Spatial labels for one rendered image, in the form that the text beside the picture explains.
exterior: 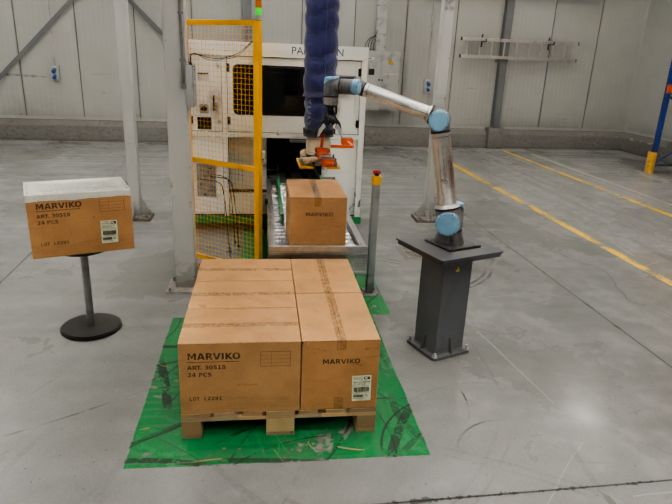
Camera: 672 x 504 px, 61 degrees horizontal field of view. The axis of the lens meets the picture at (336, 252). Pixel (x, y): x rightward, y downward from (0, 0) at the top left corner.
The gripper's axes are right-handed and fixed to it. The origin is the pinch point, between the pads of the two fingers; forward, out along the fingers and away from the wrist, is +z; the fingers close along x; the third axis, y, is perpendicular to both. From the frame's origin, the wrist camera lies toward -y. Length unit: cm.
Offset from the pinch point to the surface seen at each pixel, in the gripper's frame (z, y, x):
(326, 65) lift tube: -42, 47, -1
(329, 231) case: 69, 27, -5
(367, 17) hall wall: -124, 909, -175
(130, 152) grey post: 62, 304, 187
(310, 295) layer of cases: 85, -49, 14
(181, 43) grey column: -52, 90, 99
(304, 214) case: 57, 27, 13
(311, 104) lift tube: -16, 51, 8
